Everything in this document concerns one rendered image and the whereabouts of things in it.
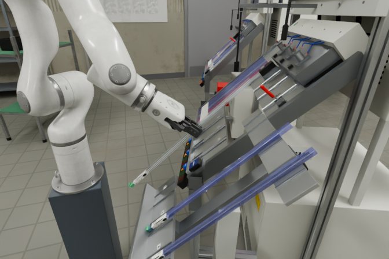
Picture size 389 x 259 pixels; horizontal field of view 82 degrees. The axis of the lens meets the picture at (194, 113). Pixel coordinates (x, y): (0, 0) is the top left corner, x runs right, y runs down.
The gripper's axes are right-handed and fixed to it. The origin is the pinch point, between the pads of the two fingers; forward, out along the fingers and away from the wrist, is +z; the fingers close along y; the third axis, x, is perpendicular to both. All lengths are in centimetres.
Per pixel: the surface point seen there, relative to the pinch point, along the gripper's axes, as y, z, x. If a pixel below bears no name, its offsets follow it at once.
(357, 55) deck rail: 6, 26, -44
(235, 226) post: -13.9, 23.5, 12.6
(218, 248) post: -13.9, 25.4, 22.6
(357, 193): 5, 70, -12
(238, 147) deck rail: 9.9, 21.1, 0.8
